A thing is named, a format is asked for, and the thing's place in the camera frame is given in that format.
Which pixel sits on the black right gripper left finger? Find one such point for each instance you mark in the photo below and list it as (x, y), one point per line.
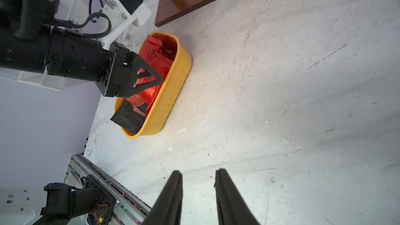
(168, 207)

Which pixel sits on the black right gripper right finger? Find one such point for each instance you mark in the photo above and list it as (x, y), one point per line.
(231, 207)

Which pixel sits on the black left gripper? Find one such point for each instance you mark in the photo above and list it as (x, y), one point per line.
(117, 72)

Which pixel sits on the yellow plastic storage box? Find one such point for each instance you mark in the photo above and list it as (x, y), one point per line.
(164, 52)

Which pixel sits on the black tea bag packet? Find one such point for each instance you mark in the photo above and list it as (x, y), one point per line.
(129, 119)

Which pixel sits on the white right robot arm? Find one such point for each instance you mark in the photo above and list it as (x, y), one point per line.
(64, 202)

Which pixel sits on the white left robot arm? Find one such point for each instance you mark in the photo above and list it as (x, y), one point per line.
(33, 40)

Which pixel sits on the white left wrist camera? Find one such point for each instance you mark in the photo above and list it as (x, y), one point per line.
(120, 15)

